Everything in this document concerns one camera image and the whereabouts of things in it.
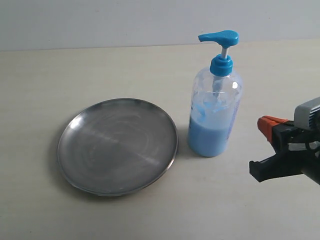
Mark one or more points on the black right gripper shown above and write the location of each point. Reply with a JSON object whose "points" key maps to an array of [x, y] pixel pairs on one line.
{"points": [[297, 151]]}

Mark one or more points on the blue pump soap bottle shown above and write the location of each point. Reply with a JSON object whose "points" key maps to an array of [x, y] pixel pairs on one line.
{"points": [[216, 95]]}

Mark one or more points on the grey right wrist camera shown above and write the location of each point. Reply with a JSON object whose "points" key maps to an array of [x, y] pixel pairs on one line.
{"points": [[307, 115]]}

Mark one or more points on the round steel plate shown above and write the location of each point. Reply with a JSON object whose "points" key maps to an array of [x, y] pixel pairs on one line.
{"points": [[117, 147]]}

